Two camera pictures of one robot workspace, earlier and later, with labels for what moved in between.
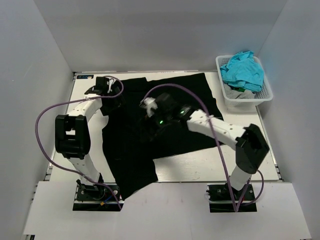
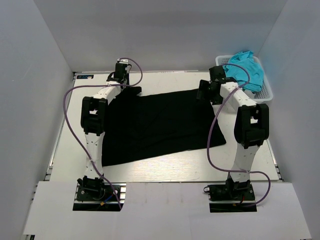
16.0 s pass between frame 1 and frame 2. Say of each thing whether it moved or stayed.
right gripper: moved
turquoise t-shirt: stayed
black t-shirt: moved
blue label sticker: stayed
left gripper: moved
